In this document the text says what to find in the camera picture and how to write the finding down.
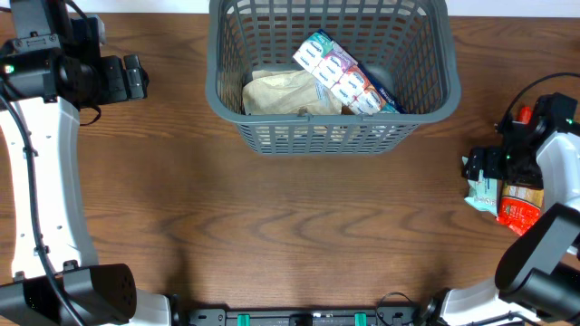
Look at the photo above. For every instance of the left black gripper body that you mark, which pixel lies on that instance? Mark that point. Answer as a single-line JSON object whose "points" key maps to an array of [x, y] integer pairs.
{"points": [[101, 84]]}

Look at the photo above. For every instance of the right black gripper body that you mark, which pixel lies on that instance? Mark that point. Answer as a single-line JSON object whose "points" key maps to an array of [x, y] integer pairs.
{"points": [[515, 165]]}

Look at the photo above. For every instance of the red orange biscuit package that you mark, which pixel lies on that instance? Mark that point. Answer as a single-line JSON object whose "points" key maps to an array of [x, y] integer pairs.
{"points": [[519, 207]]}

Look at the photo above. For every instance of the small teal wipes packet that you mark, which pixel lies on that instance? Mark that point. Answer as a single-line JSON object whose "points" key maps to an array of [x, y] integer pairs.
{"points": [[483, 194]]}

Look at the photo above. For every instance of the plain beige pouch bag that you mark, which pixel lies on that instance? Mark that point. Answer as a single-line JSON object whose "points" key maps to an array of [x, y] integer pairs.
{"points": [[288, 92]]}

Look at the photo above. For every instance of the Kleenex pocket tissue multipack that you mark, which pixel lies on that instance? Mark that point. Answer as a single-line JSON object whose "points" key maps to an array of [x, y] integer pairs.
{"points": [[347, 79]]}

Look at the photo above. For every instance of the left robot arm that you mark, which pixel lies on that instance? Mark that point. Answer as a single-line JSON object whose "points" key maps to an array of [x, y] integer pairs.
{"points": [[57, 278]]}

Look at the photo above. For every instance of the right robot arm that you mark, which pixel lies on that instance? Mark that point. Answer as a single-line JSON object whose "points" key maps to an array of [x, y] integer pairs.
{"points": [[531, 283]]}

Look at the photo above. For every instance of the grey plastic slatted basket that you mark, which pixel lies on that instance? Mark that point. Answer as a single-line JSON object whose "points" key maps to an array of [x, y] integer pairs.
{"points": [[407, 45]]}

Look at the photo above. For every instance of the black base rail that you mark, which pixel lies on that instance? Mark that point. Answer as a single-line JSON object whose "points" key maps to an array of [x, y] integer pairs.
{"points": [[394, 309]]}

